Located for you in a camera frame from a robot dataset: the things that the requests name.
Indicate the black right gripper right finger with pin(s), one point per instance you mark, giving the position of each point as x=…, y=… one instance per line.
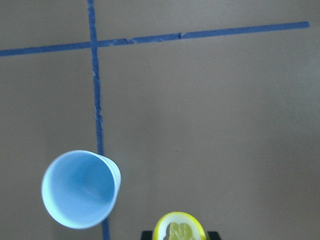
x=213, y=235

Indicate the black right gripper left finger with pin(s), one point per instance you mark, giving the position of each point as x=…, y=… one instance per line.
x=147, y=235

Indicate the lemon half slice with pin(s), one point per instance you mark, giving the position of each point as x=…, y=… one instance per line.
x=179, y=225

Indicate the light blue plastic cup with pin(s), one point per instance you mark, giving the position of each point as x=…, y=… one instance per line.
x=79, y=189

